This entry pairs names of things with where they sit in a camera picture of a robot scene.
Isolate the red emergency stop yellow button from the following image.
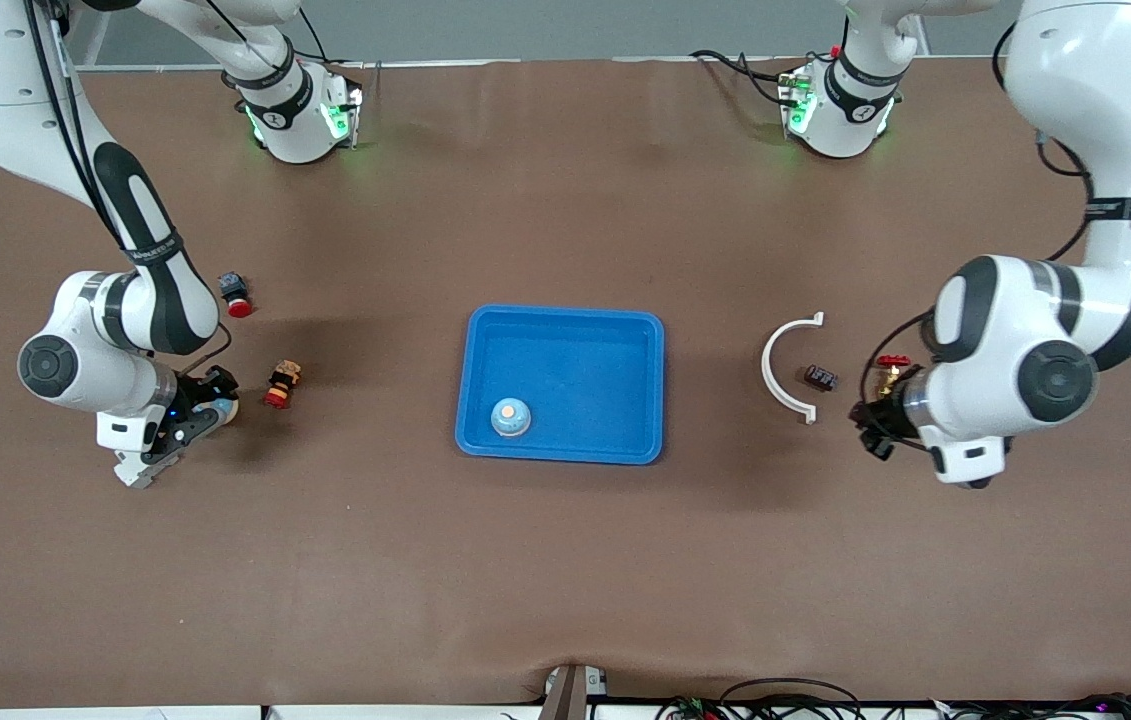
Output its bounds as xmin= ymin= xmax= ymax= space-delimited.
xmin=262 ymin=360 xmax=306 ymax=411

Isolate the white circuit breaker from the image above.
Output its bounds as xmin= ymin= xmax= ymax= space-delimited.
xmin=115 ymin=452 xmax=166 ymax=490

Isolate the red push button black body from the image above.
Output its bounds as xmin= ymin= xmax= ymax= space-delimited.
xmin=217 ymin=272 xmax=255 ymax=319

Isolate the blue plastic tray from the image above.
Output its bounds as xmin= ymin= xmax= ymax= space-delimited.
xmin=454 ymin=305 xmax=666 ymax=466

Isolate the brown table cover sheet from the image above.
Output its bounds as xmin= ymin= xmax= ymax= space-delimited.
xmin=0 ymin=55 xmax=1131 ymax=713

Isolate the brass valve red handle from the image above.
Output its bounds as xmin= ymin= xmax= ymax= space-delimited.
xmin=874 ymin=353 xmax=913 ymax=401

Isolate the white curved plastic bracket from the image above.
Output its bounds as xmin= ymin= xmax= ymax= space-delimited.
xmin=761 ymin=312 xmax=826 ymax=425

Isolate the black looped cable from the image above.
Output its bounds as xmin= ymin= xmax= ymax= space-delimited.
xmin=720 ymin=678 xmax=866 ymax=720

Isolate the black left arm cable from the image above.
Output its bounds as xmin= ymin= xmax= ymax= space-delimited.
xmin=858 ymin=20 xmax=1131 ymax=453

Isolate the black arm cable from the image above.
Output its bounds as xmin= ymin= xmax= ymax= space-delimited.
xmin=858 ymin=20 xmax=1131 ymax=453
xmin=20 ymin=0 xmax=326 ymax=379

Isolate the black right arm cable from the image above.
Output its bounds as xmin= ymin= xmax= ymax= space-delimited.
xmin=20 ymin=0 xmax=326 ymax=379

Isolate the coloured wire bundle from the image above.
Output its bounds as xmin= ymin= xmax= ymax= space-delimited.
xmin=655 ymin=697 xmax=726 ymax=720

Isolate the black cable bundle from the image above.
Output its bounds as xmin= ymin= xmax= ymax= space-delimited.
xmin=935 ymin=692 xmax=1131 ymax=720

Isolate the black base cable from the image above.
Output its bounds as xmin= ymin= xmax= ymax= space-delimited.
xmin=690 ymin=48 xmax=796 ymax=106

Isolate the metal table edge bracket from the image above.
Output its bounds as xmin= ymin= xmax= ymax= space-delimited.
xmin=537 ymin=664 xmax=610 ymax=720

